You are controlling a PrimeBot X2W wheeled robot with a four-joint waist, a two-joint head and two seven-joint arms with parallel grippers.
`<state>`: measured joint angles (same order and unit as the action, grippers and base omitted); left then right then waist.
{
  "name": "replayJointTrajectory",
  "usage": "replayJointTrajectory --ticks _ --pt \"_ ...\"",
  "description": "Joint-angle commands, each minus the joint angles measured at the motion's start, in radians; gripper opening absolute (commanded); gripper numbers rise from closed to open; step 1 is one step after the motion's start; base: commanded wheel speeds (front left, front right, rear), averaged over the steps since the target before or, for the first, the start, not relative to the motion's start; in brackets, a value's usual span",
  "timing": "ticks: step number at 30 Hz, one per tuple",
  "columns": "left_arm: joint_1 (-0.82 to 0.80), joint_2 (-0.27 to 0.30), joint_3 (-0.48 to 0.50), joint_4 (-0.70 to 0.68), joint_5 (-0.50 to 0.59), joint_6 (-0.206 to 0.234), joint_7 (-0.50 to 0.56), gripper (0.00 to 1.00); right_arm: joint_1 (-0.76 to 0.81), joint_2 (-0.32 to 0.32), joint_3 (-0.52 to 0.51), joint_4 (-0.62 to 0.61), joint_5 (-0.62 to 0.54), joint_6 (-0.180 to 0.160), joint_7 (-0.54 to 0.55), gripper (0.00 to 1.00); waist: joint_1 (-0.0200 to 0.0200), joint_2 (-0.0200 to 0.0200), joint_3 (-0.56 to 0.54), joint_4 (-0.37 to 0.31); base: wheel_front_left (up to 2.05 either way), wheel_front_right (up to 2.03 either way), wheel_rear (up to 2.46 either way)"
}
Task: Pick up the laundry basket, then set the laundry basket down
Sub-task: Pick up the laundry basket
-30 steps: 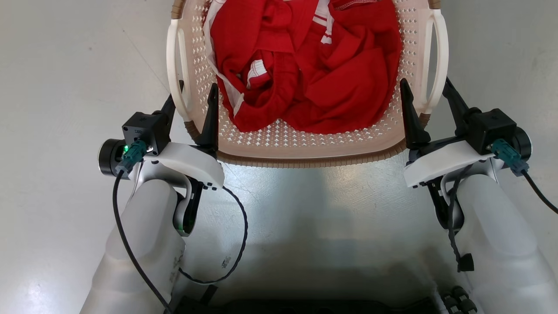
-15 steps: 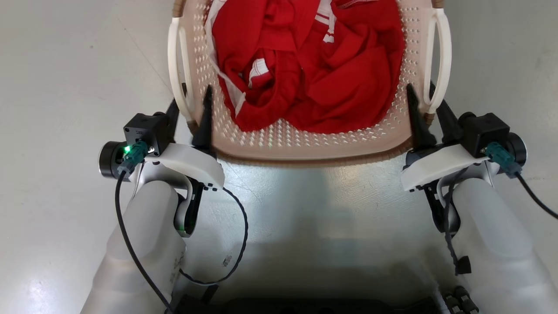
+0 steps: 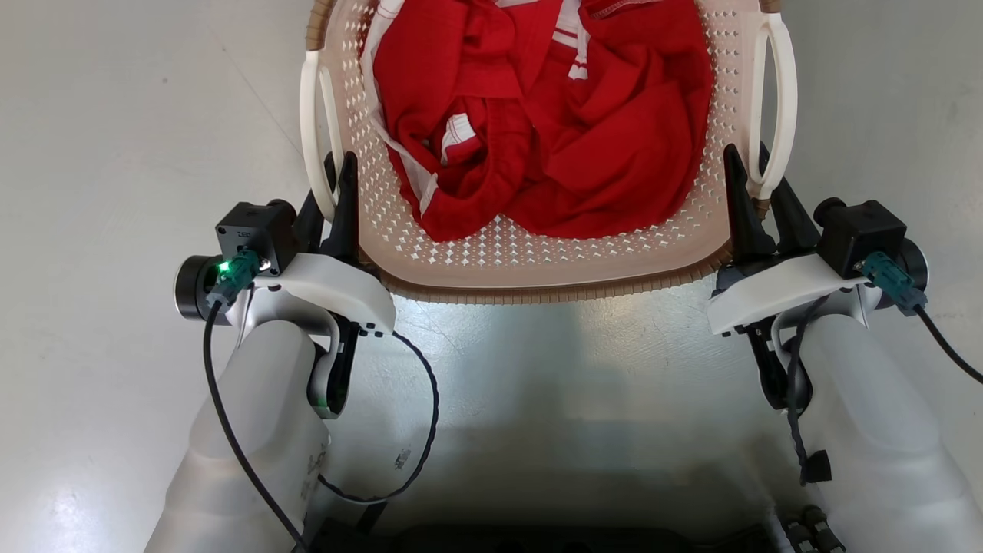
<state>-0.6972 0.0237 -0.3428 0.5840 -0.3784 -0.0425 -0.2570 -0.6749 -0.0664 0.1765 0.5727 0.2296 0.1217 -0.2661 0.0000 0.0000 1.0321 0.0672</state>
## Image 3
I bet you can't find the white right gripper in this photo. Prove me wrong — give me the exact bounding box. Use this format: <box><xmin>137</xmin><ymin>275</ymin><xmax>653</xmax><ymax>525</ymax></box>
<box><xmin>707</xmin><ymin>142</ymin><xmax>873</xmax><ymax>337</ymax></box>

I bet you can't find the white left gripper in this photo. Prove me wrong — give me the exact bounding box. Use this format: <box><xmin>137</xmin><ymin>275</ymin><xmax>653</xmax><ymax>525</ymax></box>
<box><xmin>252</xmin><ymin>151</ymin><xmax>397</xmax><ymax>337</ymax></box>

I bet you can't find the beige perforated plastic laundry basket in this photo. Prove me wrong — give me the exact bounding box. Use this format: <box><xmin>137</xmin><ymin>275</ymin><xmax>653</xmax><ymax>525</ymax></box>
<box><xmin>300</xmin><ymin>0</ymin><xmax>799</xmax><ymax>306</ymax></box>

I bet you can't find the right camera cable green plug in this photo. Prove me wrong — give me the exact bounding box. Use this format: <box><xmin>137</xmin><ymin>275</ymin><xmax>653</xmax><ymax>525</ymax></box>
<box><xmin>860</xmin><ymin>252</ymin><xmax>983</xmax><ymax>385</ymax></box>

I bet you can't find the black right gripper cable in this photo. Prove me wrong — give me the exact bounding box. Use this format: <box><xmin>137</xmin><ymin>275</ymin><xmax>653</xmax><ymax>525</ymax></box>
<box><xmin>785</xmin><ymin>296</ymin><xmax>834</xmax><ymax>486</ymax></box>

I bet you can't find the looping black left gripper cable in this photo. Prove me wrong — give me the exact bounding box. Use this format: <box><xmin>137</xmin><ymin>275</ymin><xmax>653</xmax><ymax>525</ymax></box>
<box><xmin>316</xmin><ymin>330</ymin><xmax>441</xmax><ymax>508</ymax></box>

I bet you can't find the camera cable green plug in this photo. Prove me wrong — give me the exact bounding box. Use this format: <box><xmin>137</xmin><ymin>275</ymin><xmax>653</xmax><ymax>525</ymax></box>
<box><xmin>860</xmin><ymin>252</ymin><xmax>983</xmax><ymax>385</ymax></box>
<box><xmin>202</xmin><ymin>250</ymin><xmax>309</xmax><ymax>553</ymax></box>

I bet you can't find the red garment with white trim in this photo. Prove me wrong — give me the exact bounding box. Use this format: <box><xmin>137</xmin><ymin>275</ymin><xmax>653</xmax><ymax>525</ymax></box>
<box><xmin>371</xmin><ymin>0</ymin><xmax>715</xmax><ymax>243</ymax></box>

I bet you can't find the left camera cable green plug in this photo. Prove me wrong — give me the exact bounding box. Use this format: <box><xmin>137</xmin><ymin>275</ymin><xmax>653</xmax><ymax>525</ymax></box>
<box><xmin>202</xmin><ymin>250</ymin><xmax>309</xmax><ymax>553</ymax></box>

